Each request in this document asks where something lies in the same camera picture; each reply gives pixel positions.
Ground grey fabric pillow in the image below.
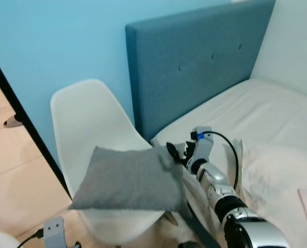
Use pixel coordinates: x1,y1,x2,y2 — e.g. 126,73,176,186
70,145,188,213

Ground white plastic shell chair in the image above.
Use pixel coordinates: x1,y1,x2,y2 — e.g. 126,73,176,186
50,79,178,245

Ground large white pillow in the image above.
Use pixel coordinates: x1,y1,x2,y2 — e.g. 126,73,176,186
249,0,307,100

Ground dark blue bed base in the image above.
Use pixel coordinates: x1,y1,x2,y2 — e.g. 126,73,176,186
180,203,220,248

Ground white bed mattress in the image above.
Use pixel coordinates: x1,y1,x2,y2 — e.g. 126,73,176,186
150,77,307,248

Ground blue upholstered headboard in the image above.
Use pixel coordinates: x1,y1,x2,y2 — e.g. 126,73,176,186
125,0,276,143

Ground cream rumpled blanket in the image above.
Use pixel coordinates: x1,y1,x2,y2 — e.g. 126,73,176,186
234,138,307,248

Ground beige shoe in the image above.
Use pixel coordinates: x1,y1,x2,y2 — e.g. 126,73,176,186
3,114,23,129

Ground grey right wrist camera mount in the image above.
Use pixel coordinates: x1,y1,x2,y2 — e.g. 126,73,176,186
190,126,214,162

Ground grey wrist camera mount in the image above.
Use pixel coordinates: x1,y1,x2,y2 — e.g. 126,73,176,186
42,216,67,248
190,126,214,162

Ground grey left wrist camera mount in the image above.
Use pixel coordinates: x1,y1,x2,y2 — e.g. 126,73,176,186
42,216,67,248

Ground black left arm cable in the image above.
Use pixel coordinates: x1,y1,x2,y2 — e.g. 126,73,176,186
17,229,44,248

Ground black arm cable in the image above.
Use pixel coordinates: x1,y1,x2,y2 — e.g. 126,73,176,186
17,229,44,248
202,130,240,192

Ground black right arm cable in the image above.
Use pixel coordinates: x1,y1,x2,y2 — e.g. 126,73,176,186
202,130,240,192

